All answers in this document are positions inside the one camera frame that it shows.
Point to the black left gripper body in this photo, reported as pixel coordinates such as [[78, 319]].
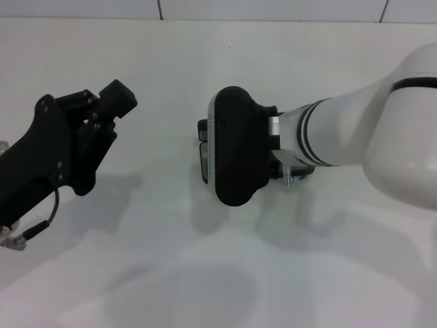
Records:
[[37, 160]]

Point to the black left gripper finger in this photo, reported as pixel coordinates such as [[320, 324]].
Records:
[[102, 121], [116, 94]]

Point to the black glasses case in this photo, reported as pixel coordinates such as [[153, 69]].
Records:
[[204, 160]]

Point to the white and silver right arm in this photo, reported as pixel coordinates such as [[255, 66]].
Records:
[[358, 126]]

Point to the silver left wrist stud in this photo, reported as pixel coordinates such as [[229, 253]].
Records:
[[2, 147]]

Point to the silver wrist stud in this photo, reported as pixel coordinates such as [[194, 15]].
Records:
[[2, 147], [288, 176]]

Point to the silver right wrist stud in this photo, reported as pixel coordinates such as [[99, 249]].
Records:
[[288, 176]]

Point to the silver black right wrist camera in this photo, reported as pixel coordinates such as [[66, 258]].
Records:
[[235, 147]]

